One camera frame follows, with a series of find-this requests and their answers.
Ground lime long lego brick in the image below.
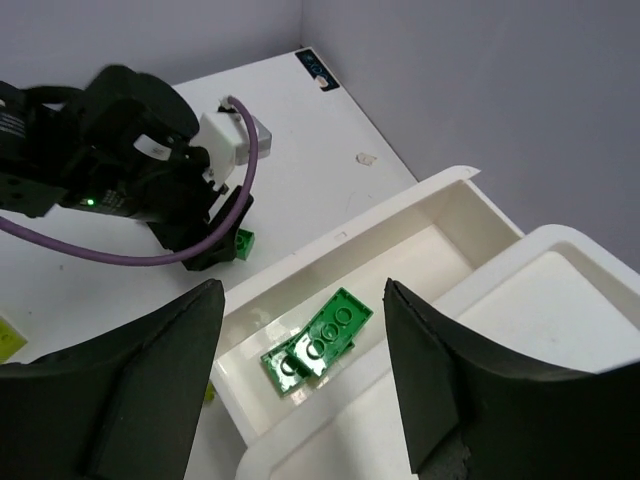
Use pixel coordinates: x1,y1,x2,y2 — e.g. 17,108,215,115
0,316,28,364

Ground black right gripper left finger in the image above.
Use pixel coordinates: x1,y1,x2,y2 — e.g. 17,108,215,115
1,279,225,479

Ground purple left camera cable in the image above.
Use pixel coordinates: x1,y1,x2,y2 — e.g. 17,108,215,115
0,95,261,267

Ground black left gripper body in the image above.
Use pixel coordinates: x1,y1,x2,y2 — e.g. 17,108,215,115
54,65,215,229

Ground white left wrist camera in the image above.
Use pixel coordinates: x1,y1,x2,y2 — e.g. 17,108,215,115
190,96,250,190

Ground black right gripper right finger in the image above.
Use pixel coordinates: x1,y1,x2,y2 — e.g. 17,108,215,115
383,279,639,479

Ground small white scrap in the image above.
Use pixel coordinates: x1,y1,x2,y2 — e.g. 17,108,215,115
355,152,377,166

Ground green lego plate two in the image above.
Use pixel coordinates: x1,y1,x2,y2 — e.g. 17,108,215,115
286,288,373,378

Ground green small lego brick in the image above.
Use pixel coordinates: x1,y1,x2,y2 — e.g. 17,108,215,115
235,228,255,261

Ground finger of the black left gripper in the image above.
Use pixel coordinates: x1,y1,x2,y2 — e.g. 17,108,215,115
180,192,256,272

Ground lime small lego brick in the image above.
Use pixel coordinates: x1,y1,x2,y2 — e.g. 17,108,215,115
204,382,216,404

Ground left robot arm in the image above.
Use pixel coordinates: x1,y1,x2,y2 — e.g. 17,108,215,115
1,64,272,271

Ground green lego plate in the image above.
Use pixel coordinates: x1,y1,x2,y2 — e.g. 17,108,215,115
260,338,330,397

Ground blue corner sticker left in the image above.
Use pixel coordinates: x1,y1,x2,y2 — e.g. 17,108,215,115
295,48,340,92

